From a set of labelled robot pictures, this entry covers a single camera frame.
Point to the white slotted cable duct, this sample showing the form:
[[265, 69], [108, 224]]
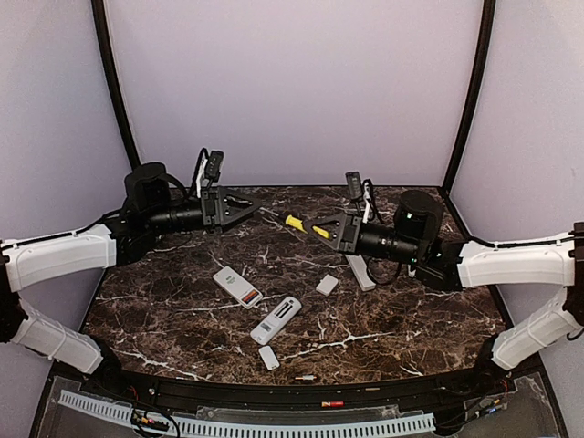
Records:
[[233, 423]]

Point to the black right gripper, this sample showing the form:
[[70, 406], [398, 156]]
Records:
[[347, 236]]

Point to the wide white remote control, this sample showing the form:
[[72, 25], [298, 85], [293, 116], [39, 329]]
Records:
[[234, 284]]

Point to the white remote with battery bay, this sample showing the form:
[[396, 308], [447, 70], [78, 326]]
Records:
[[275, 321]]

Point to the slim white QR-code remote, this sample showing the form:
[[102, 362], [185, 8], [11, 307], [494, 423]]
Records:
[[359, 269]]

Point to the yellow handled screwdriver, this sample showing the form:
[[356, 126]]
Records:
[[295, 222]]

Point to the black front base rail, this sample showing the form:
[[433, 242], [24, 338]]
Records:
[[438, 393]]

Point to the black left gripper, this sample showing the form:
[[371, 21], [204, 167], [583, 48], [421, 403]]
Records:
[[213, 222]]

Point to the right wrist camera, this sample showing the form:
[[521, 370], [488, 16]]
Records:
[[361, 194]]

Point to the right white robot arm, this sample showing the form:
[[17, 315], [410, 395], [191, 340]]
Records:
[[546, 272]]

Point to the black enclosure frame post left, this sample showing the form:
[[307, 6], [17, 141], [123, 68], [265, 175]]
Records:
[[121, 91]]

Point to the batteries in wide remote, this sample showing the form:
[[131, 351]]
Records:
[[250, 297]]

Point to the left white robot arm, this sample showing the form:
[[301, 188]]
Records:
[[106, 243]]

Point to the white wide remote battery cover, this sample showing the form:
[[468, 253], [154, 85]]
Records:
[[327, 284]]

